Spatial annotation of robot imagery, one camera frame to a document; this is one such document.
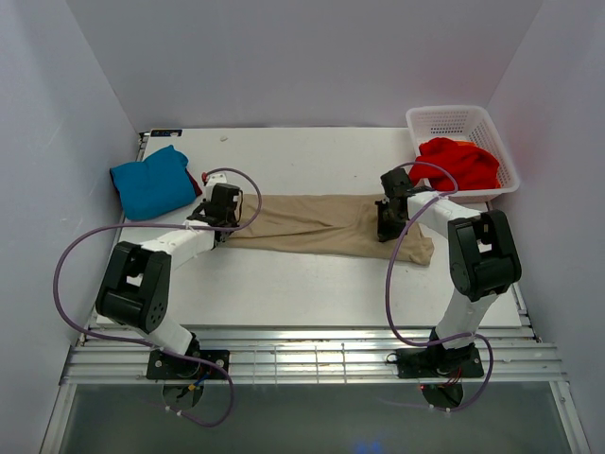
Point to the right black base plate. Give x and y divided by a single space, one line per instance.
435 363

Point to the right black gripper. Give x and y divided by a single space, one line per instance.
387 223

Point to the white plastic basket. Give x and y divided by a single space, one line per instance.
465 123

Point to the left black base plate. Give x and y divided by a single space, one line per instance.
161 366

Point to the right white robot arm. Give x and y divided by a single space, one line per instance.
483 259

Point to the aluminium frame rails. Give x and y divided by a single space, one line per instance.
315 356

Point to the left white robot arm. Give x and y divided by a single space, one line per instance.
135 288

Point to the folded dark red shirt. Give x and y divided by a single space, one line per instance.
195 184

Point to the folded blue t shirt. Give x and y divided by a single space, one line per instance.
155 186

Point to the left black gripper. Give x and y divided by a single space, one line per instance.
223 234

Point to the red t shirt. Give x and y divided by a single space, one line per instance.
472 167

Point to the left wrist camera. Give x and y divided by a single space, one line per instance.
209 181

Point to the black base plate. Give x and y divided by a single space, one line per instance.
435 363
161 366

